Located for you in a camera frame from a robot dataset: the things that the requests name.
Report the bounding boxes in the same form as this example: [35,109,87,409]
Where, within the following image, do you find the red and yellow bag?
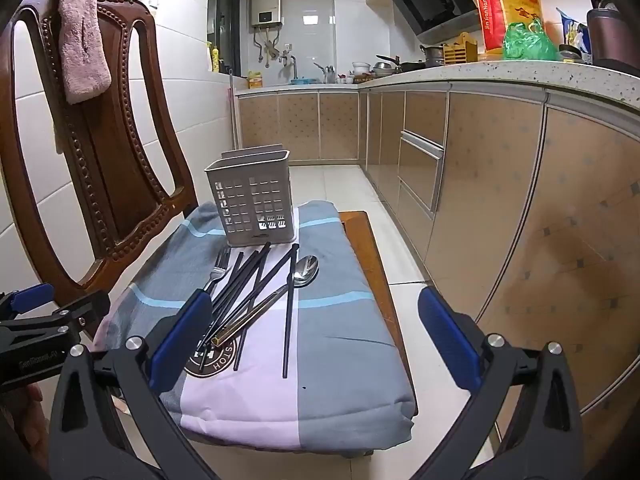
[475,0,543,56]

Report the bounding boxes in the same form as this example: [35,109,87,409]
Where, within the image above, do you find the wooden slotted box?
[442,32,478,66]

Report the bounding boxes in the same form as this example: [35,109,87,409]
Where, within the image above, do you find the striped grey pink cloth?
[92,200,418,453]

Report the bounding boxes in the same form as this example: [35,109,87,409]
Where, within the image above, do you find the pink towel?
[54,0,112,106]

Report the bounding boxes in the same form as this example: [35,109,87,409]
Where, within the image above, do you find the grey plastic utensil holder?
[204,145,297,248]

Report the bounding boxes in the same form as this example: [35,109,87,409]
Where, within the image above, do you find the carved wooden chair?
[0,0,418,461]

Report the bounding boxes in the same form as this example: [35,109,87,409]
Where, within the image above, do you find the speckled kitchen countertop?
[235,57,640,111]

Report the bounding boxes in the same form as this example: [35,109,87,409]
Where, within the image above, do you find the blue snack bag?
[556,7,591,53]

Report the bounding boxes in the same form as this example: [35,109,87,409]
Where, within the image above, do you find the white water heater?
[250,0,282,27]

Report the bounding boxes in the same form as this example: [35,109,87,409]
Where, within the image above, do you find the person's left hand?
[14,382,50,456]

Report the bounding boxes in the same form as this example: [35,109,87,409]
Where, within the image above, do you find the dark window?
[207,0,242,77]

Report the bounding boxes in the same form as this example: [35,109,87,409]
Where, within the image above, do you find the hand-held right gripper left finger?
[47,290,221,480]

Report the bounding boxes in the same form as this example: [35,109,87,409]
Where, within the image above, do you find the pile of black chopsticks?
[197,241,301,380]

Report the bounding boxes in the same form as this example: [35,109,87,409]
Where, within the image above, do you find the silver fork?
[202,247,232,297]

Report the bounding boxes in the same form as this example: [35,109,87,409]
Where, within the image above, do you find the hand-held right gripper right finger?
[417,286,586,480]

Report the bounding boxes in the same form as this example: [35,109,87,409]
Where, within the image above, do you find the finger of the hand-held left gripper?
[0,283,56,322]
[27,290,112,336]

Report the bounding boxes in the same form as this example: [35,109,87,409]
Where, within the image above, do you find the black wok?
[376,54,426,73]

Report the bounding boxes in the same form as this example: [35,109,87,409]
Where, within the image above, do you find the beige kitchen cabinets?
[235,80,640,461]

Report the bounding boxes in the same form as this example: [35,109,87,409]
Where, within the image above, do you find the dark maroon thermos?
[586,0,640,68]

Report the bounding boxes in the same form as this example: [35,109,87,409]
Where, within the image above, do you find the green plastic bag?
[502,17,560,61]

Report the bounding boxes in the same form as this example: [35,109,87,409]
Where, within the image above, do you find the silver spoon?
[211,255,320,347]

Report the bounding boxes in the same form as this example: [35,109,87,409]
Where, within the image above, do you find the mop handle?
[227,67,238,148]

